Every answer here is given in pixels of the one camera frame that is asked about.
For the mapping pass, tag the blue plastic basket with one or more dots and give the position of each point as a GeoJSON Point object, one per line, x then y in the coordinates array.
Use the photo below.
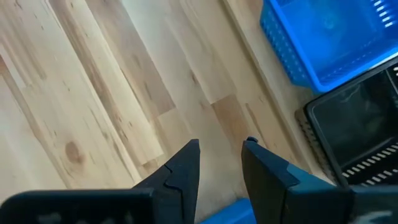
{"type": "Point", "coordinates": [230, 213]}
{"type": "Point", "coordinates": [329, 40]}

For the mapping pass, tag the black plastic basket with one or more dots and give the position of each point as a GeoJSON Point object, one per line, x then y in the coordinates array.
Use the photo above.
{"type": "Point", "coordinates": [357, 124]}

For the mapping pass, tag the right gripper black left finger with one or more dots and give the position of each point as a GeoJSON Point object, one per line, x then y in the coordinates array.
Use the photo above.
{"type": "Point", "coordinates": [183, 174]}

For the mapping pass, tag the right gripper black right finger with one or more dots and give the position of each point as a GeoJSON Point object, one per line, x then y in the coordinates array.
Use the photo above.
{"type": "Point", "coordinates": [267, 180]}

